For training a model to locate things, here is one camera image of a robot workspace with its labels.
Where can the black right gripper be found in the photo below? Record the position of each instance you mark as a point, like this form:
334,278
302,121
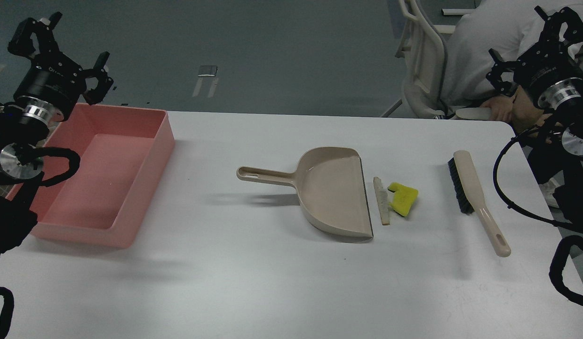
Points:
545,64

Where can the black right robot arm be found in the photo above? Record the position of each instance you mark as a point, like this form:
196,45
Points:
561,134

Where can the beige brush with black bristles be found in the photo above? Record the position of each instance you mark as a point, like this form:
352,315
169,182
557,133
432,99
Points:
471,199

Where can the silver floor plate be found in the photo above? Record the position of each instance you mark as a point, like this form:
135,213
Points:
207,71

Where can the pink plastic bin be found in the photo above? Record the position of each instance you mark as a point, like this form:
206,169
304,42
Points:
124,151

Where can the white table base bar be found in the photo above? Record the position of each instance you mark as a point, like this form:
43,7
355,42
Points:
457,11

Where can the yellow sponge piece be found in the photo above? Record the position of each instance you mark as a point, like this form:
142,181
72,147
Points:
403,198

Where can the white office chair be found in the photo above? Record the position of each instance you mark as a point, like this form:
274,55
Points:
422,45

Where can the white bread slice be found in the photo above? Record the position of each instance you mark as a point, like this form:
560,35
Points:
382,201

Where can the beige plastic dustpan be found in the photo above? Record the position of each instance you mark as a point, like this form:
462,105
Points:
330,185

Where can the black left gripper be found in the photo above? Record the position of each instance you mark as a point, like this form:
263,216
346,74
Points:
53,77

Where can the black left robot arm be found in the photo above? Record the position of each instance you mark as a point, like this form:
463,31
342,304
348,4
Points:
23,124

